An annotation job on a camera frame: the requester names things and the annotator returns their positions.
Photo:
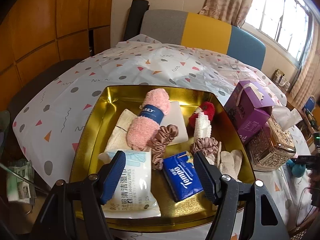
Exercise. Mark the gold metal tray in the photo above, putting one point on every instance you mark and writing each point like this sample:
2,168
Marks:
191,212

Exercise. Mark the white wet wipes pack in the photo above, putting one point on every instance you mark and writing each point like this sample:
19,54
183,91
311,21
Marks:
132,198

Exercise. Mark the white towel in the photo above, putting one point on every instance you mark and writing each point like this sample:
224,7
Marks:
176,124

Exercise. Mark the floral curtain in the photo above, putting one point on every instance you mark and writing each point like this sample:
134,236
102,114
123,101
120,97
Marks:
233,12
307,83

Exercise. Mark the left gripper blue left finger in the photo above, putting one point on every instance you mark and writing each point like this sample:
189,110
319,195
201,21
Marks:
110,175

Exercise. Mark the left floral curtain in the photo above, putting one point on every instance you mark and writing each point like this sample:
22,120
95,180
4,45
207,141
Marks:
233,12

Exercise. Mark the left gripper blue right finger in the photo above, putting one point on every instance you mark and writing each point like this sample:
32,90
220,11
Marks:
209,176

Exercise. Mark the white knit glove blue band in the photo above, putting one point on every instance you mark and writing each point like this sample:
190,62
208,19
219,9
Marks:
230,163

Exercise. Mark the white knitted sock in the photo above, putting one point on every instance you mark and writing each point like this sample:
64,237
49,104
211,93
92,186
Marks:
203,127

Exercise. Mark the right floral curtain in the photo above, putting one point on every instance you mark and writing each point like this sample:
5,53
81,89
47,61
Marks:
307,83

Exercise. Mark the mauve satin scrunchie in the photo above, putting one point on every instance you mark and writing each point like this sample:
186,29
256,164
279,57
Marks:
208,146

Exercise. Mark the black rolled mat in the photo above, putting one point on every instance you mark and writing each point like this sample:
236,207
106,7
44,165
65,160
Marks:
135,18

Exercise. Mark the wooden wardrobe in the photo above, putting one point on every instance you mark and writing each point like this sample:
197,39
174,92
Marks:
37,34

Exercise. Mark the patterned plastic tablecloth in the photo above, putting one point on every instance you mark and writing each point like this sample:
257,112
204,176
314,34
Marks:
64,129

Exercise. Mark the wooden side desk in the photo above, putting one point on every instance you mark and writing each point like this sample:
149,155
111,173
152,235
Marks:
304,125

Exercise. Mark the pink fuzzy socks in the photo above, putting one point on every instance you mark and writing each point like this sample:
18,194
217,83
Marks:
145,126

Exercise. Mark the ornate gold tissue box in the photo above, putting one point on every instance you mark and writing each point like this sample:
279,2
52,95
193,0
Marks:
270,148

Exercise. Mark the person's right hand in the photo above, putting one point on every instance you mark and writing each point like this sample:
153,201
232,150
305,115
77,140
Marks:
314,178

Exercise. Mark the purple tissue carton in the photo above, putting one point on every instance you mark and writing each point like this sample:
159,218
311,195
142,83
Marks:
249,107

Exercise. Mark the blue folding chair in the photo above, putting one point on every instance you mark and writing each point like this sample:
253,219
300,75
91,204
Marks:
310,104

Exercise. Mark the grey yellow blue headboard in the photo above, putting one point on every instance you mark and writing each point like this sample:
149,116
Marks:
197,31

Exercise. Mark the packages on desk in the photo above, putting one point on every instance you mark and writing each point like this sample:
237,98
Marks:
280,80

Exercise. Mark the blue plush toy pink shirt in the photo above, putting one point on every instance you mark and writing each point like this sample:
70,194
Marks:
297,170

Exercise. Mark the window with metal frame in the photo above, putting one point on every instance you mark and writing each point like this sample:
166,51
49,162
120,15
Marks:
287,24

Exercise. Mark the red plush sock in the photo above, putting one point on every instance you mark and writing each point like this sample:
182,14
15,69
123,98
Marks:
207,108

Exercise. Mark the beige cloth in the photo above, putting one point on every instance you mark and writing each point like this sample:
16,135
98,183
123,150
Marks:
117,139

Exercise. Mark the thin brown satin scrunchie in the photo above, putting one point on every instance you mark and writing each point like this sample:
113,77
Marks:
164,136

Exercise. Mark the blue Tempo tissue pack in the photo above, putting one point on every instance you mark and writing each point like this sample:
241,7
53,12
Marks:
181,176

